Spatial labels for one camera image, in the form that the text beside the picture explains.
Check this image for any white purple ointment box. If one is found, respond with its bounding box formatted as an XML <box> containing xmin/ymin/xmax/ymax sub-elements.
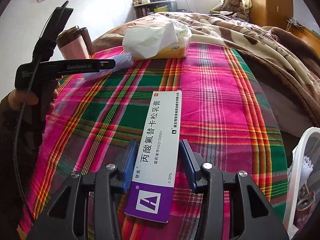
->
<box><xmin>125</xmin><ymin>90</ymin><xmax>182</xmax><ymax>223</ymax></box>

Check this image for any red drink can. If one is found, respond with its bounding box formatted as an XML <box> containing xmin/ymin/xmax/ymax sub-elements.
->
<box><xmin>293</xmin><ymin>195</ymin><xmax>315</xmax><ymax>229</ymax></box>

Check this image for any white foam net sleeve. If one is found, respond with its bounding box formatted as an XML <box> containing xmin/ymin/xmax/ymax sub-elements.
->
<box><xmin>82</xmin><ymin>53</ymin><xmax>134</xmax><ymax>81</ymax></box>
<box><xmin>299</xmin><ymin>155</ymin><xmax>313</xmax><ymax>188</ymax></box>

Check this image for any white trash bin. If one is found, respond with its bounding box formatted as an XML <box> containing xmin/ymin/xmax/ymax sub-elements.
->
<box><xmin>284</xmin><ymin>127</ymin><xmax>319</xmax><ymax>239</ymax></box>

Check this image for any person's left hand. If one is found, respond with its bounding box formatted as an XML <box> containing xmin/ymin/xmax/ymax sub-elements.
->
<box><xmin>7</xmin><ymin>81</ymin><xmax>61</xmax><ymax>117</ymax></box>

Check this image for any pink brown travel mug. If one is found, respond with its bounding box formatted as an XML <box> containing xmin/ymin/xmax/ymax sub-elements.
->
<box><xmin>56</xmin><ymin>25</ymin><xmax>95</xmax><ymax>60</ymax></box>

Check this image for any plaid pink green bedsheet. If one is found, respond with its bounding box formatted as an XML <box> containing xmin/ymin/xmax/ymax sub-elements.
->
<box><xmin>19</xmin><ymin>42</ymin><xmax>287</xmax><ymax>232</ymax></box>

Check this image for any cluttered shelf desk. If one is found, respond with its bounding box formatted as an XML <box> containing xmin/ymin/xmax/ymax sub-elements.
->
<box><xmin>132</xmin><ymin>0</ymin><xmax>177</xmax><ymax>18</ymax></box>

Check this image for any brown beige fleece blanket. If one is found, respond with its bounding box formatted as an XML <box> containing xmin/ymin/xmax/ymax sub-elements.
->
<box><xmin>93</xmin><ymin>12</ymin><xmax>319</xmax><ymax>126</ymax></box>

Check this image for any wooden headboard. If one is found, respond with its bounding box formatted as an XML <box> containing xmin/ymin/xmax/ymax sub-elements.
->
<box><xmin>286</xmin><ymin>23</ymin><xmax>320</xmax><ymax>55</ymax></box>

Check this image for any brown teddy bear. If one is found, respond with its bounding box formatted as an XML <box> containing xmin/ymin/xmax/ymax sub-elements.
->
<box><xmin>221</xmin><ymin>0</ymin><xmax>248</xmax><ymax>21</ymax></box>

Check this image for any orange wooden wardrobe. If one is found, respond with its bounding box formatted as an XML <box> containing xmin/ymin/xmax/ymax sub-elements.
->
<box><xmin>249</xmin><ymin>0</ymin><xmax>293</xmax><ymax>29</ymax></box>

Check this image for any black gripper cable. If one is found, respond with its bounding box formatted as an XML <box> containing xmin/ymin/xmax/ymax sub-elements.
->
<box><xmin>12</xmin><ymin>55</ymin><xmax>42</xmax><ymax>222</ymax></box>

